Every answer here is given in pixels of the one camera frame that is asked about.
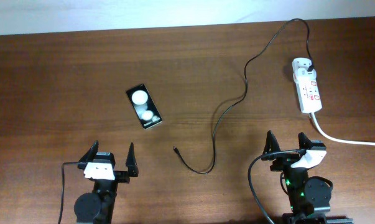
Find black smartphone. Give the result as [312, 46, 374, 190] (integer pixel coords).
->
[126, 83, 163, 129]

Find white power strip cord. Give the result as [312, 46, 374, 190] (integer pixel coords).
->
[309, 112, 375, 147]

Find white power strip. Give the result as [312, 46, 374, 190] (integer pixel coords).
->
[292, 57, 323, 114]

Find white USB charger plug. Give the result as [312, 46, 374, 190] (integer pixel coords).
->
[292, 57, 317, 83]

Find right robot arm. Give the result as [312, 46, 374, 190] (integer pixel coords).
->
[261, 131, 353, 224]

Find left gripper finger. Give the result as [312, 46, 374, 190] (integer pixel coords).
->
[126, 142, 139, 173]
[78, 140, 99, 163]

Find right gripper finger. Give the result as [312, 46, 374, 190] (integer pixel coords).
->
[298, 132, 312, 150]
[262, 130, 281, 156]

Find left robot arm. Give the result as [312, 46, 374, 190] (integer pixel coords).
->
[74, 141, 139, 224]

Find black charger cable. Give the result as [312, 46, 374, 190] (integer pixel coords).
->
[172, 18, 315, 175]

